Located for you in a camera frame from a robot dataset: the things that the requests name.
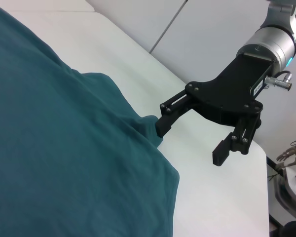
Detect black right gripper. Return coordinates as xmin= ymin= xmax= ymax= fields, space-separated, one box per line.
xmin=155 ymin=54 xmax=274 ymax=166

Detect teal blue t-shirt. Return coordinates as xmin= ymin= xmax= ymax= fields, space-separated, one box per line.
xmin=0 ymin=4 xmax=181 ymax=237

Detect white machine housing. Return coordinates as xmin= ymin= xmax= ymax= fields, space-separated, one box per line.
xmin=273 ymin=166 xmax=296 ymax=210

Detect dark bulky object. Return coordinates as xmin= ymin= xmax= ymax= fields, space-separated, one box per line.
xmin=268 ymin=217 xmax=296 ymax=237

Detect right arm cable with plug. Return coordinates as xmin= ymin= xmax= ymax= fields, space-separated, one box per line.
xmin=264 ymin=70 xmax=295 ymax=91

